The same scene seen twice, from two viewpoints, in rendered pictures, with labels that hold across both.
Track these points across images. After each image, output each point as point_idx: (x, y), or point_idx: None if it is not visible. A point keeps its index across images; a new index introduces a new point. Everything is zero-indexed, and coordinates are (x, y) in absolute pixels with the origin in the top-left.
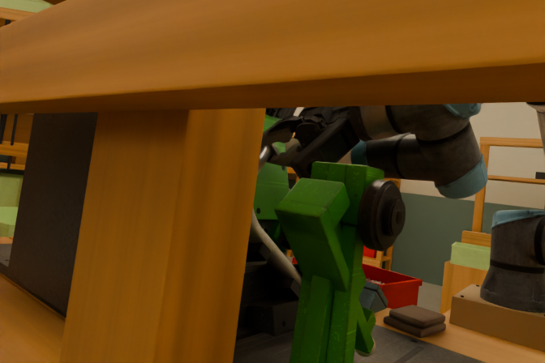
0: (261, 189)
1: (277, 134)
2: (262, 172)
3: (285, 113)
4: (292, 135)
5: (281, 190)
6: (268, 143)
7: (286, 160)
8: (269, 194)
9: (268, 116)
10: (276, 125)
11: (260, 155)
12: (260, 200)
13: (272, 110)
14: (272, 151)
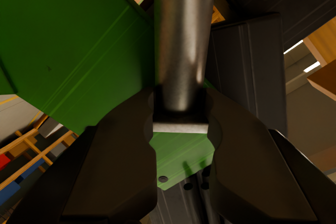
0: (94, 26)
1: (265, 153)
2: (125, 65)
3: (162, 201)
4: (224, 211)
5: (48, 84)
6: (216, 107)
7: (125, 125)
8: (64, 42)
9: (197, 170)
10: (316, 170)
11: (194, 65)
12: None
13: (205, 184)
14: (164, 114)
